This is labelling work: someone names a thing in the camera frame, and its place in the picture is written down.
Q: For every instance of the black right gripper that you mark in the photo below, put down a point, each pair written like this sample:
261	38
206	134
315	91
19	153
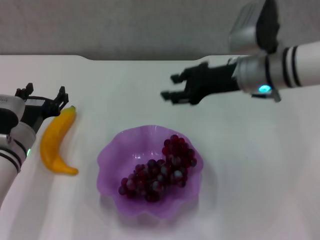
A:
212	80

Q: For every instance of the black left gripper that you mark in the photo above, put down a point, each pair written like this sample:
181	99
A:
37	110

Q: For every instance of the yellow banana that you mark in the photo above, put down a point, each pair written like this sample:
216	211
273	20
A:
53	135

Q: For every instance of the dark red grape bunch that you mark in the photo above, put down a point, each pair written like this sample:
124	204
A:
155	175

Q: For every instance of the purple wavy plastic bowl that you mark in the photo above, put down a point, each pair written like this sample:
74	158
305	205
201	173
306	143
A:
112	160

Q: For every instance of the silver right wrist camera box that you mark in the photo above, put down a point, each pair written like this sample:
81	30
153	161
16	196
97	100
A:
245	25

